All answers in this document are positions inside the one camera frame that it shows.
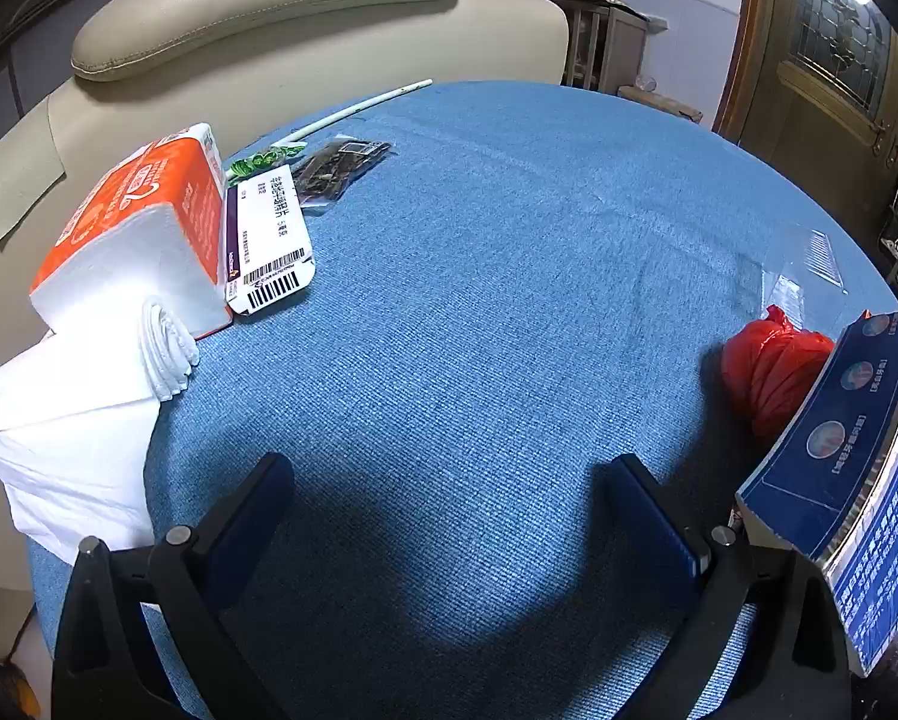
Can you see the wooden slatted cabinet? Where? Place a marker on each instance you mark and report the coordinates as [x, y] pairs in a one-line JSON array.
[[614, 45]]

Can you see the dark transparent packet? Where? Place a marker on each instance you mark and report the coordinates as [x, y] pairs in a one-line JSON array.
[[336, 169]]

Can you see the blue box with silver edges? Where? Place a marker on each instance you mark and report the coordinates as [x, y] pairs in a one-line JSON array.
[[853, 427]]

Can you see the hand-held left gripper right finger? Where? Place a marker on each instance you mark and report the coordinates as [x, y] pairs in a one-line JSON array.
[[655, 517]]

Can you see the loose white tissues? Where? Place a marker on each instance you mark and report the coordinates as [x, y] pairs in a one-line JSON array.
[[66, 420]]

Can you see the red plastic bag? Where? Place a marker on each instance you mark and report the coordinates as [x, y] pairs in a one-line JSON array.
[[771, 367]]

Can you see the green print packet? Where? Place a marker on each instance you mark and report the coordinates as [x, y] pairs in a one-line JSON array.
[[257, 160]]

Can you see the clear plastic blister package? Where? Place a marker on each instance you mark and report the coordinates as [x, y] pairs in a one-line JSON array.
[[808, 270]]

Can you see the orange tissue pack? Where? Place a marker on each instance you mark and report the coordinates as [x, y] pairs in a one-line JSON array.
[[134, 195]]

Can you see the beige leather sofa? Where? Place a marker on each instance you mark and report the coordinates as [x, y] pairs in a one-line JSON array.
[[269, 22]]

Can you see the white thin stick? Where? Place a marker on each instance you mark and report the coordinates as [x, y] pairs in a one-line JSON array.
[[359, 109]]

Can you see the white purple medicine box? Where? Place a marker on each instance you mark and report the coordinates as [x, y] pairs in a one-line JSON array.
[[265, 232]]

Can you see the wooden door with glass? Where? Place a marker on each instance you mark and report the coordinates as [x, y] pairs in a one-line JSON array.
[[793, 112]]

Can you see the blue tablecloth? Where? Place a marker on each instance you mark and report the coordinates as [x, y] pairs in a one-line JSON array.
[[494, 277]]

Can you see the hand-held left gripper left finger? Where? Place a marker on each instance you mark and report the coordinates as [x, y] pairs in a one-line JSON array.
[[250, 517]]

